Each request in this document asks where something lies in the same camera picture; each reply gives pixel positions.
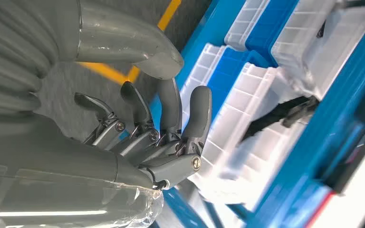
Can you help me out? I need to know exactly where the black plastic part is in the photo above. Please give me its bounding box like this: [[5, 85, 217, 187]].
[[241, 95, 321, 143]]

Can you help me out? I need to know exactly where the blue metal shelf rack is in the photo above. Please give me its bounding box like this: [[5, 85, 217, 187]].
[[149, 0, 365, 228]]

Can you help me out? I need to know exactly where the white plastic storage bin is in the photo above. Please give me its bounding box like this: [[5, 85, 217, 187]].
[[224, 0, 270, 52], [187, 62, 316, 212], [180, 43, 231, 126], [270, 0, 365, 101]]

